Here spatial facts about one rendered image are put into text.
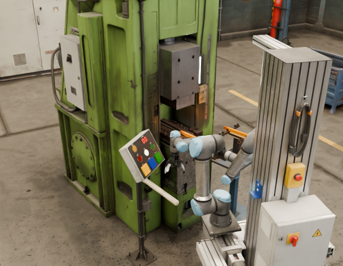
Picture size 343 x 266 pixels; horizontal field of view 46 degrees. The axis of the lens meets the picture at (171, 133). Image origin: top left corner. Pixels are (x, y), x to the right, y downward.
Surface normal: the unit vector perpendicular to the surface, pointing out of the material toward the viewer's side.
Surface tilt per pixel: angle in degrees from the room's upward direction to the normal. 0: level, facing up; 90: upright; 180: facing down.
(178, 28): 90
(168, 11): 90
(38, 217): 0
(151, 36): 90
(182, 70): 90
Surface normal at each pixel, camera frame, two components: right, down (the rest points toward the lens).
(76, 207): 0.00, -0.89
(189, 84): 0.63, 0.35
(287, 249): 0.24, 0.44
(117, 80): -0.77, 0.27
